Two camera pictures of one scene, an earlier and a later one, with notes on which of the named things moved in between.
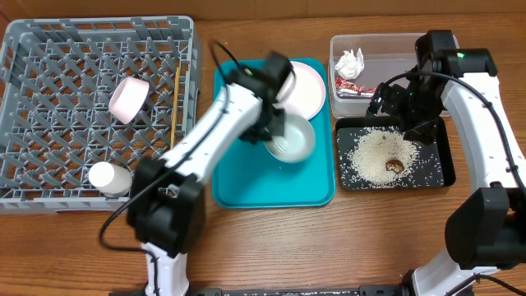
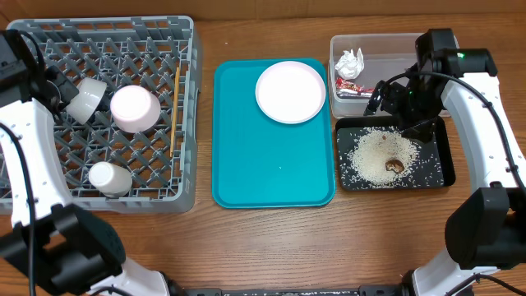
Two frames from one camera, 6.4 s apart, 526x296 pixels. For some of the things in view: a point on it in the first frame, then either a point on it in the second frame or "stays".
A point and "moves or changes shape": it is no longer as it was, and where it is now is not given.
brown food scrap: x=394 y=164 stays
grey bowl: x=297 y=143 to x=82 y=104
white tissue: x=350 y=66 stays
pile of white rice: x=363 y=152 stays
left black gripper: x=278 y=128 to x=59 y=78
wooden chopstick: x=175 y=109 stays
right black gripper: x=426 y=131 stays
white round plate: x=307 y=95 stays
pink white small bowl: x=126 y=99 moves or changes shape
